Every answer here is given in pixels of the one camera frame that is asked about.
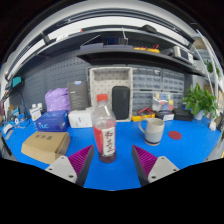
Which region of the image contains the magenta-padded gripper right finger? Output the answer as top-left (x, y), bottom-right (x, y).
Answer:
top-left (130, 144), bottom-right (180, 187)

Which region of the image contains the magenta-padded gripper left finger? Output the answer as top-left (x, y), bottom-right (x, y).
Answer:
top-left (45, 144), bottom-right (96, 188)

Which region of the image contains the clear red-capped drink bottle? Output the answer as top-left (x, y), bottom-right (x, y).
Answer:
top-left (92, 93), bottom-right (118, 164)

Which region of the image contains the brown cardboard box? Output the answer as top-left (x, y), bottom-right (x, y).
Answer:
top-left (20, 130), bottom-right (72, 165)

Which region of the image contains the flat round red coaster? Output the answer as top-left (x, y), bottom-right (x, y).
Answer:
top-left (167, 130), bottom-right (183, 141)

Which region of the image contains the beige ceramic mug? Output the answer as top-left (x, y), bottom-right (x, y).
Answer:
top-left (138, 117), bottom-right (166, 147)

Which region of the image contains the blue product box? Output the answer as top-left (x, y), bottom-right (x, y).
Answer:
top-left (34, 110), bottom-right (70, 133)

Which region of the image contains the dark box with white label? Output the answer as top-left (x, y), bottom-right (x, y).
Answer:
top-left (154, 110), bottom-right (175, 122)

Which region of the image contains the white product box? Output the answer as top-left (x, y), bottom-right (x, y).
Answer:
top-left (67, 108), bottom-right (95, 129)

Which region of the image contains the yellow multimeter with red leads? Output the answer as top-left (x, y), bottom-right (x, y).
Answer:
top-left (131, 107), bottom-right (156, 123)

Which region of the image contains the flat black case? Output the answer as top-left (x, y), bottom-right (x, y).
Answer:
top-left (172, 107), bottom-right (195, 122)

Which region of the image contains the small white box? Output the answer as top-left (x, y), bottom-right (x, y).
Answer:
top-left (29, 103), bottom-right (44, 122)

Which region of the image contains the small white charger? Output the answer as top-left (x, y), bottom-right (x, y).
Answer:
top-left (209, 120), bottom-right (218, 132)

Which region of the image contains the purple plastic bag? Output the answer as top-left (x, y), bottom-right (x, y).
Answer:
top-left (44, 87), bottom-right (72, 113)

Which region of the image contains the grey small-parts drawer cabinet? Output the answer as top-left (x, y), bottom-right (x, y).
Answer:
top-left (172, 92), bottom-right (185, 109)
top-left (131, 66), bottom-right (163, 92)
top-left (132, 90), bottom-right (155, 114)
top-left (162, 69), bottom-right (185, 93)

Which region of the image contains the dark grey upright box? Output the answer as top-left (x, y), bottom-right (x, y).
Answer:
top-left (67, 80), bottom-right (90, 112)

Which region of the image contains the black rectangular pouch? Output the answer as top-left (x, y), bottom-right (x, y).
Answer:
top-left (111, 85), bottom-right (131, 121)

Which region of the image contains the green potted plant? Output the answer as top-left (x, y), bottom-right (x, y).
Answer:
top-left (182, 82), bottom-right (219, 121)

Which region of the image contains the white perforated tray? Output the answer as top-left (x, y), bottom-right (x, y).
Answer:
top-left (89, 66), bottom-right (134, 123)

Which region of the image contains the black overhead shelf unit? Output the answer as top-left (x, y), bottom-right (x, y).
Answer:
top-left (4, 24), bottom-right (208, 88)

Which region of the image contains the white wire rack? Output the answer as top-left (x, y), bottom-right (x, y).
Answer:
top-left (194, 29), bottom-right (224, 111)

